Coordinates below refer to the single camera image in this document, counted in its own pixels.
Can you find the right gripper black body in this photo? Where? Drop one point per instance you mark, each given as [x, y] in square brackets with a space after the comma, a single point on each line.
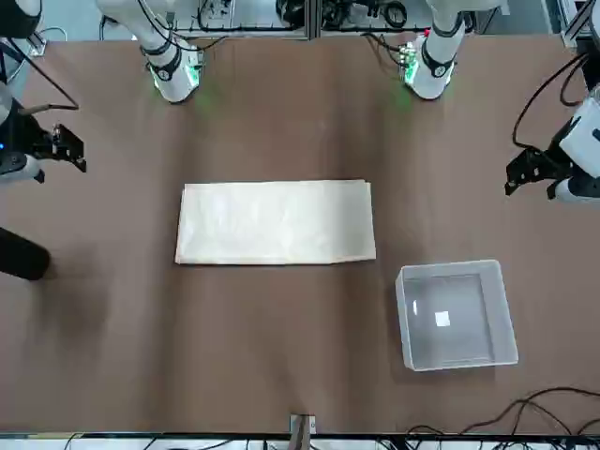
[40, 140]

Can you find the cream tablecloth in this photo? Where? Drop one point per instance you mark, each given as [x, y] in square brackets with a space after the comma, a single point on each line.
[276, 222]

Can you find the aluminium camera post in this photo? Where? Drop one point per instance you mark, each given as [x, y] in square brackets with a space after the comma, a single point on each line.
[302, 431]

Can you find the clear plastic box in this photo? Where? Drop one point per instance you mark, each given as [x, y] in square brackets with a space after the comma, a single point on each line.
[450, 290]

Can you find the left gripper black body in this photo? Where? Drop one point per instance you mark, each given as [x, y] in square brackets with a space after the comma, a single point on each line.
[548, 166]

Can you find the aluminium post behind arms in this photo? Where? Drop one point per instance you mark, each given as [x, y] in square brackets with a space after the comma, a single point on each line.
[311, 19]

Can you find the aluminium rail behind arms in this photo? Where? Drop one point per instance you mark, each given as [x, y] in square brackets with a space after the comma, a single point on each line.
[244, 32]

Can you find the aluminium corner frame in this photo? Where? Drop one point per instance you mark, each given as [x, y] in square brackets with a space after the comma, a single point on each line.
[38, 48]
[579, 23]

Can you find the black cylinder vase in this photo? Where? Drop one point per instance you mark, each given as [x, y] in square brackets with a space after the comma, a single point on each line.
[23, 255]

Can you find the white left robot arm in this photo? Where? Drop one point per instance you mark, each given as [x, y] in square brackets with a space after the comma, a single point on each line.
[433, 70]

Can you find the white square sticker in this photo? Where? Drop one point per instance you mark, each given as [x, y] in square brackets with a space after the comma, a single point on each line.
[442, 319]

